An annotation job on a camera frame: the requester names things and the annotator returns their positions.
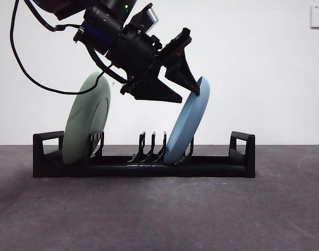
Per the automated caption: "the black plate rack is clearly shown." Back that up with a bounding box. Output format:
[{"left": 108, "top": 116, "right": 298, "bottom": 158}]
[{"left": 32, "top": 130, "right": 256, "bottom": 179}]

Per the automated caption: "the pale green plate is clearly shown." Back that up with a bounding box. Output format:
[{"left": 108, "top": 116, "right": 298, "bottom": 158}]
[{"left": 62, "top": 72, "right": 111, "bottom": 165}]

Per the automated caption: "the blue plate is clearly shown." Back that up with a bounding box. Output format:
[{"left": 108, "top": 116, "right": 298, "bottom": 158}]
[{"left": 163, "top": 76, "right": 211, "bottom": 165}]

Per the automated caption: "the black cable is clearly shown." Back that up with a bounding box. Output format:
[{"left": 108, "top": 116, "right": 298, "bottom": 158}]
[
  {"left": 27, "top": 0, "right": 83, "bottom": 33},
  {"left": 9, "top": 0, "right": 104, "bottom": 95}
]

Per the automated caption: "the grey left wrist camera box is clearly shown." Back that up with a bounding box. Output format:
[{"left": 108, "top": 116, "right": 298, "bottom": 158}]
[{"left": 142, "top": 7, "right": 160, "bottom": 30}]

